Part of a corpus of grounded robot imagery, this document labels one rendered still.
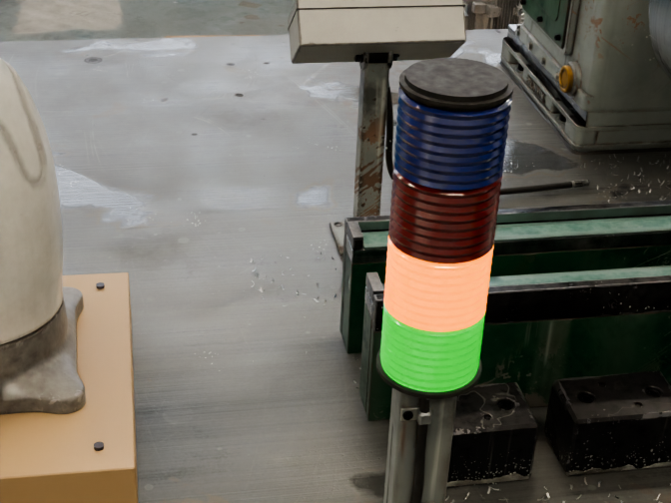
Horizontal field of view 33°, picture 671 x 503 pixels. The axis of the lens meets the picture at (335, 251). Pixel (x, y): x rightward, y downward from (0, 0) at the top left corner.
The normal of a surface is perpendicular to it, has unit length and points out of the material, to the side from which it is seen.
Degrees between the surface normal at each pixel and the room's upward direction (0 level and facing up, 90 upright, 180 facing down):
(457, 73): 0
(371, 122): 90
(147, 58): 0
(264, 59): 0
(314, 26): 54
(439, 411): 90
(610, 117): 90
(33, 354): 84
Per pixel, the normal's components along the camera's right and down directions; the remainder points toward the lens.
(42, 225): 0.92, 0.22
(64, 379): 0.25, -0.79
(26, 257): 0.80, 0.33
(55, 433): 0.04, -0.88
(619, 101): 0.17, 0.51
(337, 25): 0.16, -0.09
